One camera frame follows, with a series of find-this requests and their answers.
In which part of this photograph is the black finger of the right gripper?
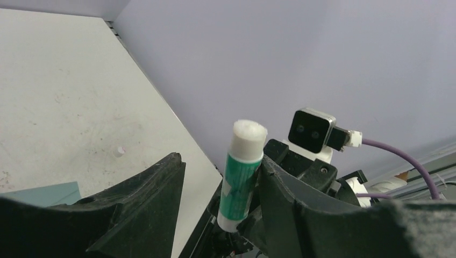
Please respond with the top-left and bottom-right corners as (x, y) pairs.
(263, 139), (337, 194)

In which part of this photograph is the teal envelope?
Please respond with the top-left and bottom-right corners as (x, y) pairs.
(1, 182), (82, 207)

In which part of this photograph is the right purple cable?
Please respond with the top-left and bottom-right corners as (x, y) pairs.
(354, 138), (443, 201)

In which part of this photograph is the aluminium frame rail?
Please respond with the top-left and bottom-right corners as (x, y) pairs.
(367, 144), (456, 200)

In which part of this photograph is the green white glue stick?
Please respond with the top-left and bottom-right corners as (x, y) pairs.
(217, 119), (267, 233)

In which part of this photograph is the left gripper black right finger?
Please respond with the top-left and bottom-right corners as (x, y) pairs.
(259, 157), (455, 257)

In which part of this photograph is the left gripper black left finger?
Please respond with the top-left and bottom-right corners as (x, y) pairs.
(1, 153), (186, 257)

